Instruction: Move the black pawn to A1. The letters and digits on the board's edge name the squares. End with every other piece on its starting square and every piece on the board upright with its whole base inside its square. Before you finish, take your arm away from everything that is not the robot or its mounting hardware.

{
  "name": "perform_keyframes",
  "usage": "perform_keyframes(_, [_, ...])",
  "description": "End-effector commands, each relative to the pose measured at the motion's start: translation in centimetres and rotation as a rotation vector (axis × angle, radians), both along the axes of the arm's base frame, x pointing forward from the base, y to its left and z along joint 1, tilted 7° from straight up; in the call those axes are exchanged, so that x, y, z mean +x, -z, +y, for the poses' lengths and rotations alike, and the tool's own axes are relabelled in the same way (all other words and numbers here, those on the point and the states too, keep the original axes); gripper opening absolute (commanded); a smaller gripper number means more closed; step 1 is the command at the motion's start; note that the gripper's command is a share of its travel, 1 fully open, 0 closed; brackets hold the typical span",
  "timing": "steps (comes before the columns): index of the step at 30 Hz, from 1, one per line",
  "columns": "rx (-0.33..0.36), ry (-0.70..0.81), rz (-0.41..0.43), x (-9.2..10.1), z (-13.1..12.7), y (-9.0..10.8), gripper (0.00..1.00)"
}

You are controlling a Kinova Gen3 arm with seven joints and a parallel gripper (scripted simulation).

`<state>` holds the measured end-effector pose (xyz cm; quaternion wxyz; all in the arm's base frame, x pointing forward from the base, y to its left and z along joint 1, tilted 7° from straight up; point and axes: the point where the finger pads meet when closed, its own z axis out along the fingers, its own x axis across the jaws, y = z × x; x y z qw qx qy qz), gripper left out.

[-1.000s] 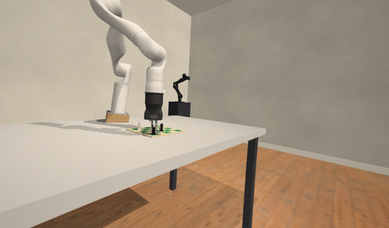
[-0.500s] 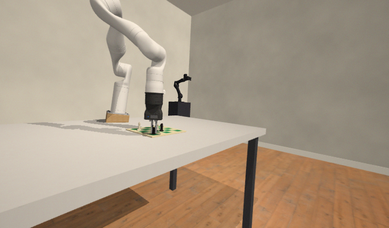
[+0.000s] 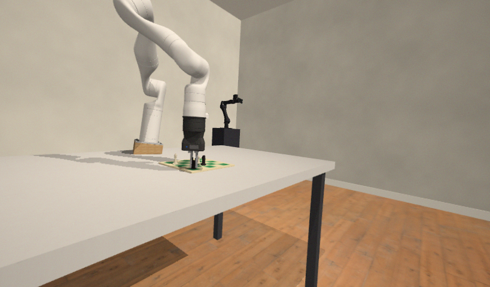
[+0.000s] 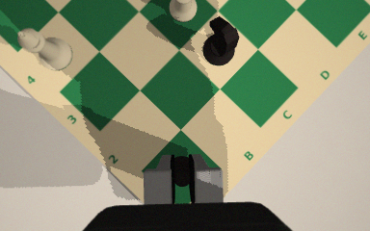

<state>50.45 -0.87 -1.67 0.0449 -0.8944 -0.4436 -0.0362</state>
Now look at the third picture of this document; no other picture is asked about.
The green and cream chessboard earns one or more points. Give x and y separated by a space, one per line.
184 165

